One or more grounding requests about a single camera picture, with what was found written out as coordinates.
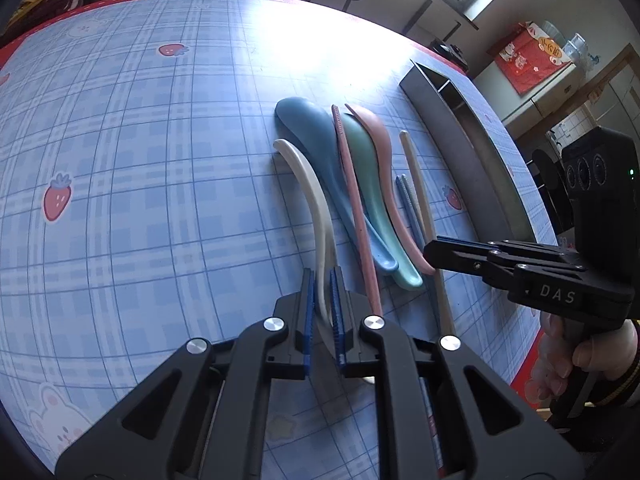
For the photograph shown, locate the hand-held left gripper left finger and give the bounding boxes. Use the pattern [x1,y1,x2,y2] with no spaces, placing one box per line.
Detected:
[55,267,317,480]

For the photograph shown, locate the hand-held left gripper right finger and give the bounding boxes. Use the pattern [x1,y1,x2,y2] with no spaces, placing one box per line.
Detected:
[330,266,586,480]

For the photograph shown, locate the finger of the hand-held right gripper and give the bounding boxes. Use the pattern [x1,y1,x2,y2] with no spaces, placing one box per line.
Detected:
[437,234,586,271]
[424,240,521,288]

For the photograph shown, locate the blue chopstick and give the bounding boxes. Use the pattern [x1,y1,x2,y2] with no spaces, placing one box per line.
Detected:
[396,176,426,261]
[402,174,432,248]

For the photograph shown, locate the beige chopstick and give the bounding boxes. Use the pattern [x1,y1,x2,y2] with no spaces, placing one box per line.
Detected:
[399,131,455,337]

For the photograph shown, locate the perforated steel utensil tray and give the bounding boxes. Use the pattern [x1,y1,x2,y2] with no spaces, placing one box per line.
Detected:
[400,59,545,247]

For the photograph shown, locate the pink chopstick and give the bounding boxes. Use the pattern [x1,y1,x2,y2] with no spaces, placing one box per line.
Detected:
[331,105,385,320]

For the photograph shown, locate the green spoon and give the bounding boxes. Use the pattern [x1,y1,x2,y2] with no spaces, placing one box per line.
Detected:
[345,115,425,292]

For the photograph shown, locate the white spoon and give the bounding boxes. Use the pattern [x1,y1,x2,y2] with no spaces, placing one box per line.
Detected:
[272,139,337,333]

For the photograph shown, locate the pink spoon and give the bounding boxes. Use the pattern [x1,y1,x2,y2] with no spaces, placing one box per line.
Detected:
[345,104,437,276]

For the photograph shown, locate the blue spoon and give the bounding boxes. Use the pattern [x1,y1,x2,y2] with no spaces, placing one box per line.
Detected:
[275,97,400,275]

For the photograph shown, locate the person's right hand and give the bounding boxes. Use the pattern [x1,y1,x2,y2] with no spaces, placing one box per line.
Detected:
[529,312,640,403]

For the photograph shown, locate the black chair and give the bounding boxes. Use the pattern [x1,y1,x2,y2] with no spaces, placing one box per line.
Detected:
[530,149,568,206]

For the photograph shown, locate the white refrigerator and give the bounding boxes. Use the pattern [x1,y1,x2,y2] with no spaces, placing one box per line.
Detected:
[472,35,588,133]

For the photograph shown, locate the red printed cloth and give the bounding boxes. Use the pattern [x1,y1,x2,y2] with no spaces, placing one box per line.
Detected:
[494,22,572,96]

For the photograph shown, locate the clear plastic containers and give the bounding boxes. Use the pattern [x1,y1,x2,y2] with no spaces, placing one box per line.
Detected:
[542,20,603,68]

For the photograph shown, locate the black rice cooker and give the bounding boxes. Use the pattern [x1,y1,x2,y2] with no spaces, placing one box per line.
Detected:
[430,39,470,73]

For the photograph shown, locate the blue plaid table mat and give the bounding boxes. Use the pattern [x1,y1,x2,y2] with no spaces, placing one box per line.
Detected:
[0,0,558,480]

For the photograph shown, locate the black metal frame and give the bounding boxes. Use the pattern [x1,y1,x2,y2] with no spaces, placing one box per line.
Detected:
[402,0,463,43]

